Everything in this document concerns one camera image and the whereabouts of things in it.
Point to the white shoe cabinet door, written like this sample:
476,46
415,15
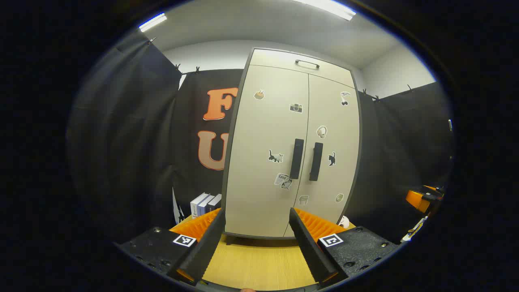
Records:
344,121
263,134

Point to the white double-door shoe cabinet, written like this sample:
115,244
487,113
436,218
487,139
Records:
275,59

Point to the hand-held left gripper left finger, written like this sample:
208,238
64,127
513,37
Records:
202,251

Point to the small white object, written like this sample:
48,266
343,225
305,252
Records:
344,222

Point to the light blue book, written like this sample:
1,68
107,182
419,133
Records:
204,205

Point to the black backdrop cloth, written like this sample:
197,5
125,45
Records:
121,142

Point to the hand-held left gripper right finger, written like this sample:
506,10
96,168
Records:
310,251

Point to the ceiling light strip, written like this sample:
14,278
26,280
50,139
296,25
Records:
332,8
153,22

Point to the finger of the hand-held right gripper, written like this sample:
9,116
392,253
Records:
417,200

